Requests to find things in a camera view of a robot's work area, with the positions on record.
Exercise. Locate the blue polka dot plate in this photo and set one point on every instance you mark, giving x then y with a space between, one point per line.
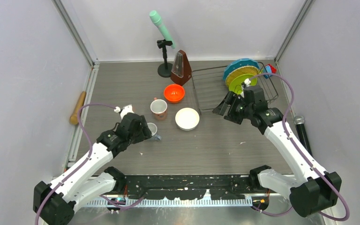
238 64

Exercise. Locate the mint green microphone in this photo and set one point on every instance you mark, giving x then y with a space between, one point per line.
158 22

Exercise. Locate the black handheld microphone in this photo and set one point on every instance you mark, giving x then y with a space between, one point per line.
299 122

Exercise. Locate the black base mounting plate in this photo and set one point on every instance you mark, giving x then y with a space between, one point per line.
187 187

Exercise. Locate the small blue-handled cup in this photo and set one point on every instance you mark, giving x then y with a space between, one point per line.
154 132

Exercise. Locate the woven bamboo round tray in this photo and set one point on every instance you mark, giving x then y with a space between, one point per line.
240 71

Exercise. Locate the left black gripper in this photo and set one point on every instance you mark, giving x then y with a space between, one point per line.
144 132

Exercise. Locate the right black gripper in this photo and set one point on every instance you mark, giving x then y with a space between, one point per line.
232 99

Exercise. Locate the colourful toy blocks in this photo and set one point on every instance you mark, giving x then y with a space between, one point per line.
269 69

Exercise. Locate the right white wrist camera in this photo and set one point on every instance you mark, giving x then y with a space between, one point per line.
246 83

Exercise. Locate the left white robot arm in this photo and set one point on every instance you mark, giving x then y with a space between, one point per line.
57 202

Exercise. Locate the pink patterned mug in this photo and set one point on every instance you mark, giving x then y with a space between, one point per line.
159 109

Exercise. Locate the lime green plate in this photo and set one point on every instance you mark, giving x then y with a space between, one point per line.
236 85

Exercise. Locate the black wire dish rack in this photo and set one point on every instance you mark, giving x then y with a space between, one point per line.
209 88

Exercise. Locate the brown wooden metronome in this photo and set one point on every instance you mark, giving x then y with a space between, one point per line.
181 71

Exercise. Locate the orange bowl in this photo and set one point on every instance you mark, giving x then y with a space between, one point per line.
174 93

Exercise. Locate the wooden rolling pin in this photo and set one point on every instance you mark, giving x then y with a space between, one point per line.
73 119

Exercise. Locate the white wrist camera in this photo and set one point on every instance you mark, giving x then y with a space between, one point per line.
246 83
124 110

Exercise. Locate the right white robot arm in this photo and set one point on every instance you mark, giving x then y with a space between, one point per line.
312 189

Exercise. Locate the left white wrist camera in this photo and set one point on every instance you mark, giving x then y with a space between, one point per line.
124 110

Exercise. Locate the white ceramic bowl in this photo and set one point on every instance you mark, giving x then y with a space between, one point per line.
187 119

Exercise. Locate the black microphone stand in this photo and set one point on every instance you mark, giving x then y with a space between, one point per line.
164 69

